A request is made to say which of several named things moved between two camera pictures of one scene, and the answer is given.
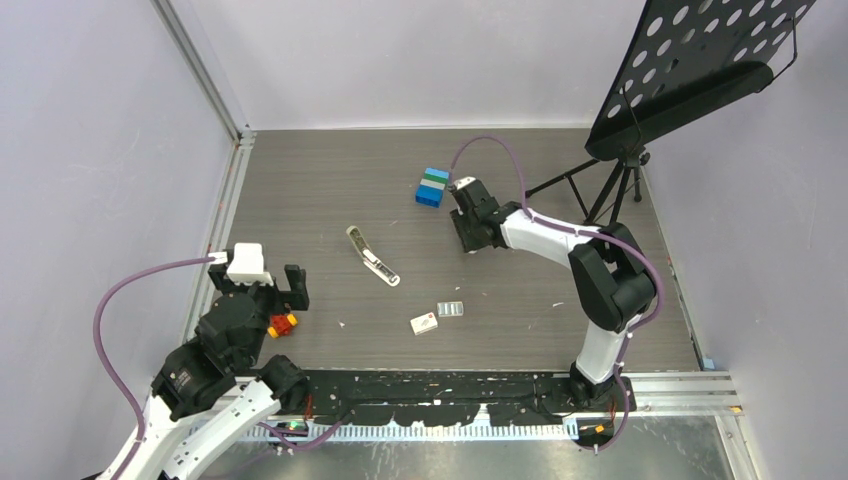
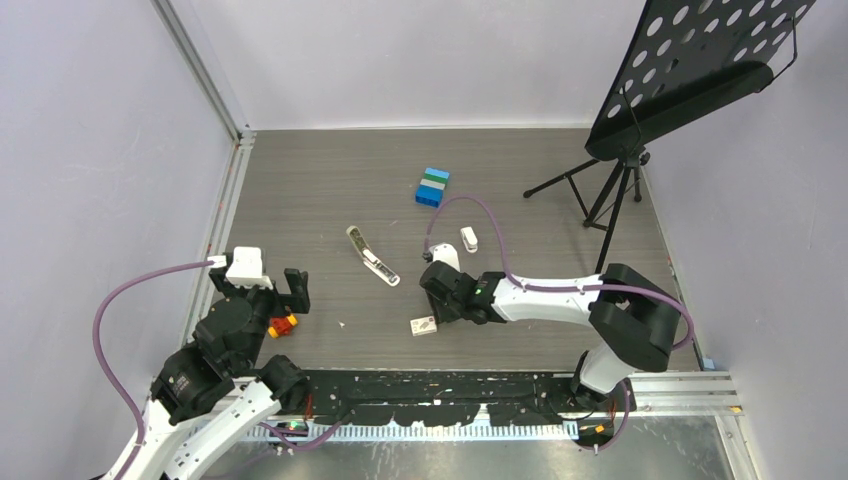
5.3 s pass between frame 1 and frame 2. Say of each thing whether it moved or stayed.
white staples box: stayed
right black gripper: moved
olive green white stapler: stayed
